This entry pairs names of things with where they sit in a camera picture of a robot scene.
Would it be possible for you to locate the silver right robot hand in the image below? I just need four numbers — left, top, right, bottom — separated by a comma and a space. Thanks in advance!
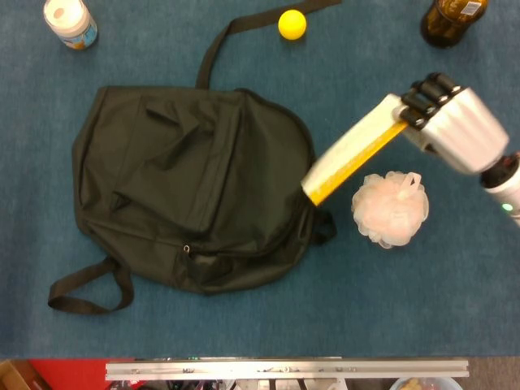
400, 71, 510, 176

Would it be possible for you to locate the black fabric backpack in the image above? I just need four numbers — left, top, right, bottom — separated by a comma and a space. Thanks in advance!
47, 0, 342, 314

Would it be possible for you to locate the blue felt table cover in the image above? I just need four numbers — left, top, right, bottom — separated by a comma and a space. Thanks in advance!
0, 0, 520, 361

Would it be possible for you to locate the yellow and white book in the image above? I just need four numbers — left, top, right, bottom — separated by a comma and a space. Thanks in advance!
301, 93, 410, 207

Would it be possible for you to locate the aluminium profile rail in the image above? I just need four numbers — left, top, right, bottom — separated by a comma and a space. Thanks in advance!
105, 358, 470, 382

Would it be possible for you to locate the red panel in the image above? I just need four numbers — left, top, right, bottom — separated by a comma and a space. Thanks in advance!
28, 358, 137, 390

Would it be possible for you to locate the yellow ball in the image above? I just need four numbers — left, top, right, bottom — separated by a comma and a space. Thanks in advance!
278, 9, 308, 41

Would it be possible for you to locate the white jar with blue label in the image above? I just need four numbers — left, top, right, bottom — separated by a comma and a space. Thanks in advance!
43, 0, 99, 51

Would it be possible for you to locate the brown glass bottle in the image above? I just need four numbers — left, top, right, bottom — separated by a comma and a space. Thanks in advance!
419, 0, 490, 49

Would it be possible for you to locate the cardboard box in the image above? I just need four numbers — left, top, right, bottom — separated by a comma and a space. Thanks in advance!
0, 359, 41, 390

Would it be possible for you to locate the white mesh bath loofah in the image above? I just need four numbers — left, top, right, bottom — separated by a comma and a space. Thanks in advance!
351, 171, 430, 249

